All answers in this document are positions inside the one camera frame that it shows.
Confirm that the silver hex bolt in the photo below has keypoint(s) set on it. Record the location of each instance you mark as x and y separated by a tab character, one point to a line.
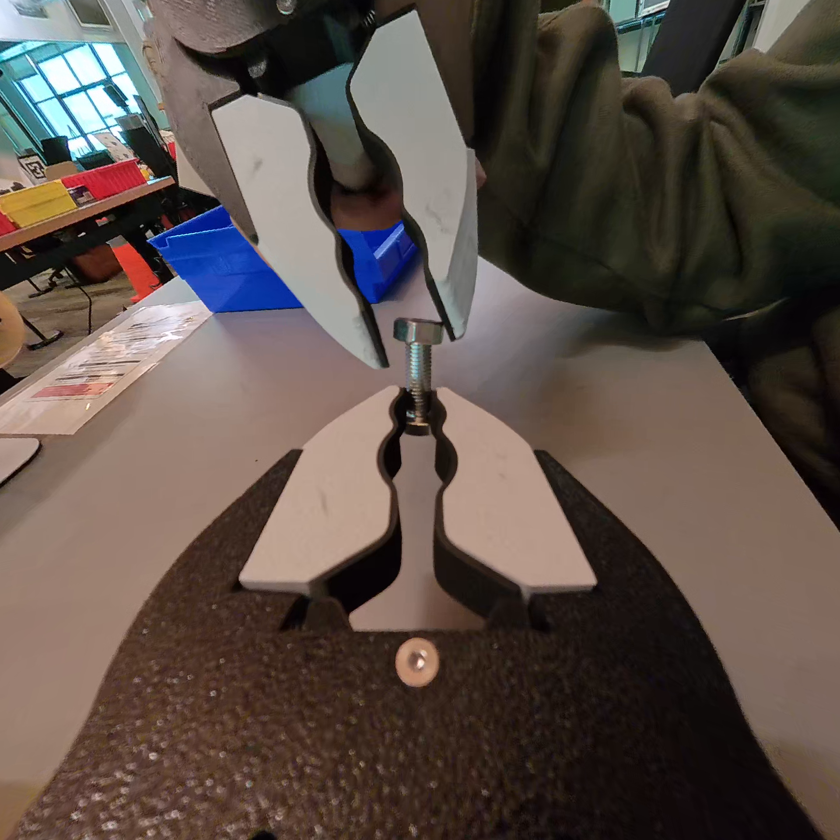
415	364

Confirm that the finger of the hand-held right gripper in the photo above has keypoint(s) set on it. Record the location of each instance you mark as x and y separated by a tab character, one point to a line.
426	144
282	210

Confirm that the laminated instruction sheet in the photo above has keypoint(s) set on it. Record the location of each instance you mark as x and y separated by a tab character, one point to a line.
98	367

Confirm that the black and white marker tag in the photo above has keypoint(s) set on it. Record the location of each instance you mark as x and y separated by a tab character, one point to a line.
31	169

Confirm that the large window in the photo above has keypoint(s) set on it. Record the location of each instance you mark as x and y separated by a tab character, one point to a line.
59	92

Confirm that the beige round chair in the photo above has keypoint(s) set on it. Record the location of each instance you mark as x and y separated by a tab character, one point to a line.
10	341

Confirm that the person's green hoodie torso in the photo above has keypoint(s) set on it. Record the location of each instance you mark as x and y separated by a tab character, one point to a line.
794	407

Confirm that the small yellow plastic bin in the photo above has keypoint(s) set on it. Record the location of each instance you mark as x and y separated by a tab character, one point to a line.
36	203

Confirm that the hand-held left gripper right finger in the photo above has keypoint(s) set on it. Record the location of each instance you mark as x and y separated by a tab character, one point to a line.
505	518

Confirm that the person's right hand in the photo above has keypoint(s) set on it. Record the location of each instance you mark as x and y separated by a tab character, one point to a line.
364	207

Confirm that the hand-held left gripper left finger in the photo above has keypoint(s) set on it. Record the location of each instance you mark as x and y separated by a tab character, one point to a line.
315	512

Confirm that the wooden background table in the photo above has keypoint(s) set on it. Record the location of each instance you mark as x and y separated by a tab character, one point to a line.
85	213

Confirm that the orange traffic cone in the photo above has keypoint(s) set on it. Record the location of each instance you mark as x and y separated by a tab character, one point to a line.
138	275

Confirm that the dark panel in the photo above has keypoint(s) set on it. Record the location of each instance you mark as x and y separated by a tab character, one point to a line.
695	39

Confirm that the red plastic bin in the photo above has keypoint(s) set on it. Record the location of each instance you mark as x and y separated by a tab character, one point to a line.
98	177

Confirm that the grey desk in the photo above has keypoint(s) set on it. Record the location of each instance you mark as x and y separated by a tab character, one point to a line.
623	426

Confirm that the blue plastic bin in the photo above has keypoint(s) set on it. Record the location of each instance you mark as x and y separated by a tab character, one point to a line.
216	262

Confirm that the person's right forearm green sleeve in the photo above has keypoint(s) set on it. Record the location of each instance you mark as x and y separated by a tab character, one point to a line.
656	197

